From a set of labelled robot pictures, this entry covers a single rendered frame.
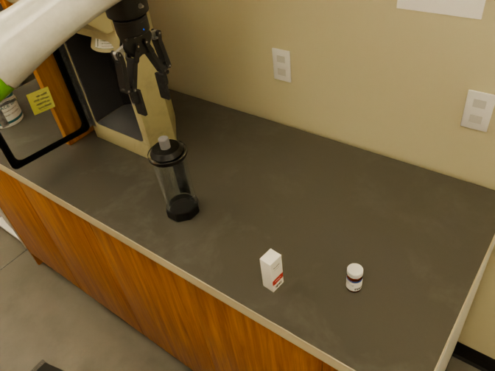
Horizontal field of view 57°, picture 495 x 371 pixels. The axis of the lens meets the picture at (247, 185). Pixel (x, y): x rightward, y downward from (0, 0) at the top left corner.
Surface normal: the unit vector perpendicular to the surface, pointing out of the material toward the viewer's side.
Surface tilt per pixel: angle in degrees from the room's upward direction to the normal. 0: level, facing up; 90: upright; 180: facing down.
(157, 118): 90
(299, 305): 0
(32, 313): 0
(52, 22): 81
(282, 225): 0
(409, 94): 90
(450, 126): 90
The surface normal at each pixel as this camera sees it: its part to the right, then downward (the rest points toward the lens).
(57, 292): -0.11, -0.74
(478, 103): -0.59, 0.58
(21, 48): 0.54, 0.35
